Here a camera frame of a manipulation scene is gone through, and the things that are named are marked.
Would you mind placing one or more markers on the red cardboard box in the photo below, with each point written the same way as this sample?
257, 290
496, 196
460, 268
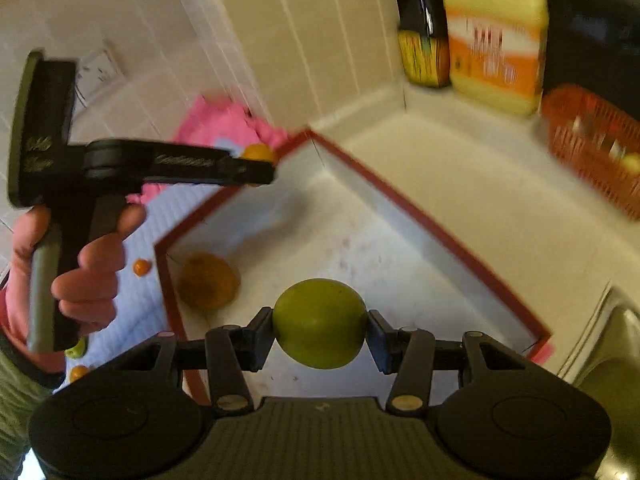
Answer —
390, 240

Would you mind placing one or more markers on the small green fruit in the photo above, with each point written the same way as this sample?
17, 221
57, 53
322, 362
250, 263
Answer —
77, 350

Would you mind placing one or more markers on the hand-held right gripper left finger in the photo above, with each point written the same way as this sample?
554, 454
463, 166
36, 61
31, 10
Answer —
260, 341

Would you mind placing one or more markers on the person's left hand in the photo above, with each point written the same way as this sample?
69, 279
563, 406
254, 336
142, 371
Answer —
90, 265

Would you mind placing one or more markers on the small orange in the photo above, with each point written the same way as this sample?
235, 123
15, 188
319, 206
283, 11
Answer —
79, 373
257, 152
142, 267

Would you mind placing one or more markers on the orange plastic basket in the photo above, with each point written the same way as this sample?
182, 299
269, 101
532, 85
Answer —
595, 150

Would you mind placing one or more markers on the light blue quilted mat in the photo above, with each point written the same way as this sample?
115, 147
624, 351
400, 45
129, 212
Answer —
145, 240

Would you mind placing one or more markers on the white wall socket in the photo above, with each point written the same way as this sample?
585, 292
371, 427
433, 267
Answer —
97, 77

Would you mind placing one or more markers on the dark appliance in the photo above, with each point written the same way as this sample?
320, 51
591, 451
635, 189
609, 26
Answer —
590, 25

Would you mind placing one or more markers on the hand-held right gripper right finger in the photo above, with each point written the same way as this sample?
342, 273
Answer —
376, 346

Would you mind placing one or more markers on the green apple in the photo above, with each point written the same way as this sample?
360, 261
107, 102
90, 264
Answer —
320, 322

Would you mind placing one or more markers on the large orange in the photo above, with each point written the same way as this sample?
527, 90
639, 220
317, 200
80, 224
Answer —
207, 282

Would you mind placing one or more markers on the yellow detergent jug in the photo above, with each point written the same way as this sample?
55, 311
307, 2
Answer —
495, 45

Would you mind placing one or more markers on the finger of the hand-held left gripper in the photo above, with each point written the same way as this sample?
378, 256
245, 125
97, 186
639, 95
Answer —
200, 165

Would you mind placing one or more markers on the steel sink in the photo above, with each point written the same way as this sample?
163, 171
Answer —
615, 360

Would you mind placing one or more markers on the dark sauce bottle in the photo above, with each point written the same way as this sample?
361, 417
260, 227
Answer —
422, 35

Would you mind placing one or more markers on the pink cloth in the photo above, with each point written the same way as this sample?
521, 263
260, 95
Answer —
215, 125

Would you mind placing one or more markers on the person's left forearm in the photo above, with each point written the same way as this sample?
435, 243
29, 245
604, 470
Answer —
17, 410

